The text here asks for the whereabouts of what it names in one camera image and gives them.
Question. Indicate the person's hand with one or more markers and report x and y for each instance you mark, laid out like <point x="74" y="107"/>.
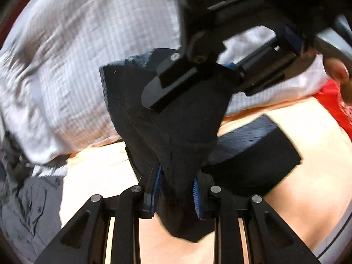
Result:
<point x="337" y="71"/>

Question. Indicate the grey button shirt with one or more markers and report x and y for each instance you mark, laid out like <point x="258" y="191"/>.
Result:
<point x="30" y="205"/>

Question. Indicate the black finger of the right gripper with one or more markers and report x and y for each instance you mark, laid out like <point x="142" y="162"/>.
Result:
<point x="174" y="76"/>
<point x="278" y="60"/>

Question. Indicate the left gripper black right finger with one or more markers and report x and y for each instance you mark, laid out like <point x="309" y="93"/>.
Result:
<point x="247" y="230"/>

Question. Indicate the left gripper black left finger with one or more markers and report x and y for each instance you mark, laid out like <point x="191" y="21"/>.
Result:
<point x="84" y="238"/>

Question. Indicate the red patterned pillow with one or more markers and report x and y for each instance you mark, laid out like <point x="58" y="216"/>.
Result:
<point x="329" y="96"/>

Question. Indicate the black pants with blue stripe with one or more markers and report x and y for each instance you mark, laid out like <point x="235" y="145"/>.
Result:
<point x="182" y="139"/>

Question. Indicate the grey white striped duvet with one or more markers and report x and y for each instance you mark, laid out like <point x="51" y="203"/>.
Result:
<point x="51" y="94"/>

